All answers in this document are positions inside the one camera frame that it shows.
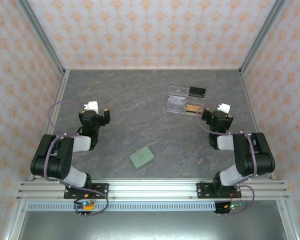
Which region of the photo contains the black credit card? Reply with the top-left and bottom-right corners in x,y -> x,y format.
189,86 -> 207,99

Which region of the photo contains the clear acrylic card stand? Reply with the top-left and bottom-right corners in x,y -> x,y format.
166,86 -> 207,117

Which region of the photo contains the silvery white credit card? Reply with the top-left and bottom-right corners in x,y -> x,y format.
167,96 -> 187,106

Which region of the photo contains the green card holder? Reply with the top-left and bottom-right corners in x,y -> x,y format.
128,146 -> 156,171

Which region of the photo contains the grey metal panel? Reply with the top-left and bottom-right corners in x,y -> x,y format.
14,210 -> 287,240

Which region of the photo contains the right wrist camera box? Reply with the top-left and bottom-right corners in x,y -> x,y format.
216,102 -> 231,114

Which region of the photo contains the left aluminium table rail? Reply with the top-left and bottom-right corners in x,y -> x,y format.
29,69 -> 71,181

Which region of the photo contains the aluminium table rail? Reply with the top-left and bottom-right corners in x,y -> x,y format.
239,69 -> 276,181
29,69 -> 71,181

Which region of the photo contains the right aluminium table rail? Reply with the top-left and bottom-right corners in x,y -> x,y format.
239,69 -> 276,181

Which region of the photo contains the left aluminium frame post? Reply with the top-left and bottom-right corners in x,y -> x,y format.
16,0 -> 67,77

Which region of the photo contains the aluminium frame post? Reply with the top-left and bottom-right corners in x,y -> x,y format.
16,0 -> 67,77
238,0 -> 290,76

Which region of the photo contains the long aluminium base rail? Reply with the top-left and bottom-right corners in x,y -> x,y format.
16,178 -> 291,201

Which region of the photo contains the right aluminium frame post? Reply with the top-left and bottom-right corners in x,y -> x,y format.
238,0 -> 290,76

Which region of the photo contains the slotted grey cable duct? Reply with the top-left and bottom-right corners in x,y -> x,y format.
26,202 -> 243,212

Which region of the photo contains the aluminium frame leg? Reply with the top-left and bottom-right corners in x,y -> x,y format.
2,199 -> 28,240
276,199 -> 300,240

